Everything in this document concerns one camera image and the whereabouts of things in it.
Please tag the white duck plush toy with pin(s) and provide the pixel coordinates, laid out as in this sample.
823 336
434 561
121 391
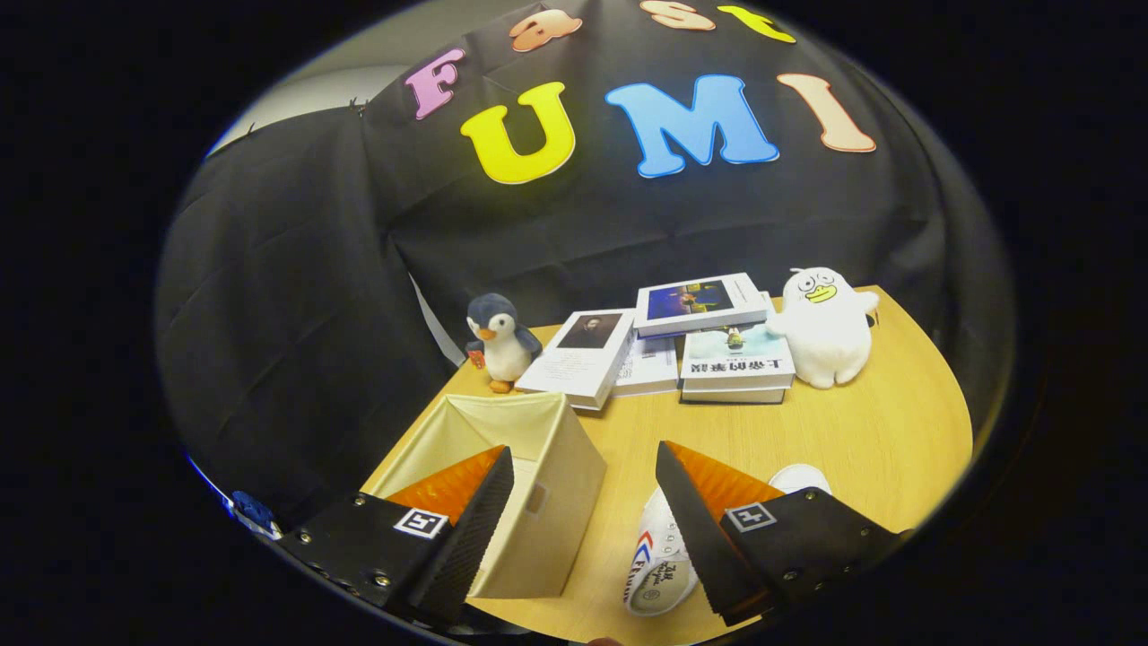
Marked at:
825 336

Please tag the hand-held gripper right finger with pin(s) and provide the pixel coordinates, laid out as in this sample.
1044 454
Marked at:
704 547

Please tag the thin white book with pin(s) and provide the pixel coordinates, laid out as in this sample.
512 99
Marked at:
647 368

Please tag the grey penguin plush toy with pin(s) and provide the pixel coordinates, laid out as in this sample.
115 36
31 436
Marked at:
504 345

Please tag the blue plastic object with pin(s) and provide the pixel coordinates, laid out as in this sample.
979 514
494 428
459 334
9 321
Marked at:
253 510

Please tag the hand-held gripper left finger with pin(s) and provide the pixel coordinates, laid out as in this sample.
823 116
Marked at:
466 547

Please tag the white book with portrait cover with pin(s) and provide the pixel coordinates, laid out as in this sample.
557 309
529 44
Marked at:
578 354

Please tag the beige fabric storage box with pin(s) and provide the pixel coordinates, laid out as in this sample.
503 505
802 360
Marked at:
556 502

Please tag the book with blue picture cover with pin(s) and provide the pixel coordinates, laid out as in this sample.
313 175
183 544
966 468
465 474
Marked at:
700 301

